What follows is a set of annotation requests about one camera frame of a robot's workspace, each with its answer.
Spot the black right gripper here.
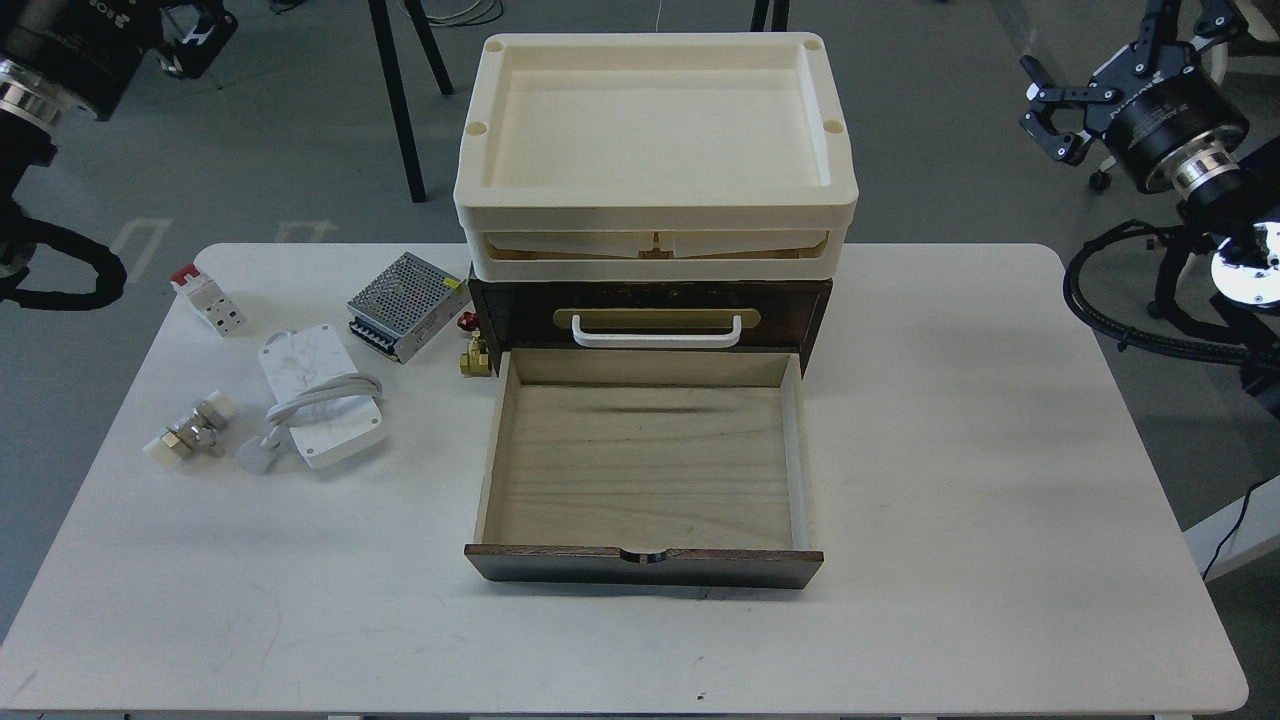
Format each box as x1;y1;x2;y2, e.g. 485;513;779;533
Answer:
1019;0;1251;195

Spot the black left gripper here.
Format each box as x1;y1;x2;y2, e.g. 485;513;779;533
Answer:
1;1;239;122

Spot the white power adapter with cable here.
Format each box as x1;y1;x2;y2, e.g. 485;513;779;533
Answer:
237;324;387;475

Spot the wooden drawer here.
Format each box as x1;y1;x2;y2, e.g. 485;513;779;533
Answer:
463;348;824;591

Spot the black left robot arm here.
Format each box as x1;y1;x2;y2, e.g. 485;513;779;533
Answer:
1;1;238;313

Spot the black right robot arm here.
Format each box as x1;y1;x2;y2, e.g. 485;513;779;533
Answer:
1020;1;1279;413

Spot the white red circuit breaker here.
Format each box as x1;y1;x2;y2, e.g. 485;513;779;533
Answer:
169;263;244;336

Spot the metal white pipe fitting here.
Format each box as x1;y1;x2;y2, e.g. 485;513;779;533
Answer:
143;389;238;468

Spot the metal mesh power supply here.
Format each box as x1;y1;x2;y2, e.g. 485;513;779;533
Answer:
347;252;470;364

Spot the cream plastic tray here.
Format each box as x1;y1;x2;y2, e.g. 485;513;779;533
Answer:
454;32;859;282

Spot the black corrugated cable hose right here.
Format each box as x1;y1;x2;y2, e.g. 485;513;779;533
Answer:
1062;220;1280;369

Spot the brass valve red handle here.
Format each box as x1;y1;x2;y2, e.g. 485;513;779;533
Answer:
456;311;493;378

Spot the white drawer handle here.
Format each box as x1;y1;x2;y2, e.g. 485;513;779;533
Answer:
570;314;744;350

